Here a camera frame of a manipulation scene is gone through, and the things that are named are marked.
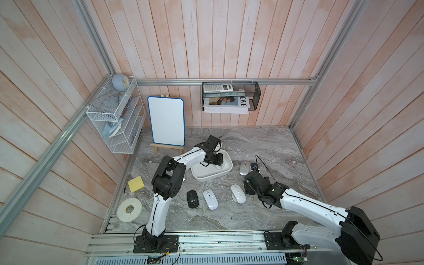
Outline silver mouse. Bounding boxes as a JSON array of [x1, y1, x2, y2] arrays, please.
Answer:
[[239, 160, 251, 176]]

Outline white mouse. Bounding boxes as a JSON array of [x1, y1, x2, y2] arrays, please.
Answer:
[[203, 189, 219, 210], [230, 184, 246, 204]]

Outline white storage box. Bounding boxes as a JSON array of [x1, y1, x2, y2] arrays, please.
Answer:
[[191, 150, 233, 182]]

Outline black mouse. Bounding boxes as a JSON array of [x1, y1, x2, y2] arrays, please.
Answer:
[[186, 190, 199, 209]]

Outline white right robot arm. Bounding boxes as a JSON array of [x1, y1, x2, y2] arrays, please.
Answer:
[[244, 170, 380, 265]]

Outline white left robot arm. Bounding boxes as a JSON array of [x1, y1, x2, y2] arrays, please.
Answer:
[[133, 135, 224, 254]]

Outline white magazine book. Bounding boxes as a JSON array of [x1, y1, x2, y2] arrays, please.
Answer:
[[203, 97, 250, 114]]

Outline green thin book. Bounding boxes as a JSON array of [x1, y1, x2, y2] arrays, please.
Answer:
[[202, 89, 246, 98]]

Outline white calculator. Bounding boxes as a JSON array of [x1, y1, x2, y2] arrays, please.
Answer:
[[203, 83, 234, 93]]

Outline yellow sticky note pad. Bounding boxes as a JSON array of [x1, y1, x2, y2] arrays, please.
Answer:
[[128, 176, 145, 193]]

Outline white tape roll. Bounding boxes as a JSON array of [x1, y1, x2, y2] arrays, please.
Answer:
[[117, 198, 142, 223]]

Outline white board blue frame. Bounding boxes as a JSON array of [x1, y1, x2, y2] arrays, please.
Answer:
[[147, 95, 186, 147]]

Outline black mesh wall basket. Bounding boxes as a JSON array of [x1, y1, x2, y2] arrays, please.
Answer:
[[202, 81, 261, 112]]

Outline white wire shelf rack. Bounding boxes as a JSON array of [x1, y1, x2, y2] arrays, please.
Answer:
[[86, 76, 147, 154]]

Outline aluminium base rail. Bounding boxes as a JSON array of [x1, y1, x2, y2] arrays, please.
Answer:
[[82, 231, 350, 265]]

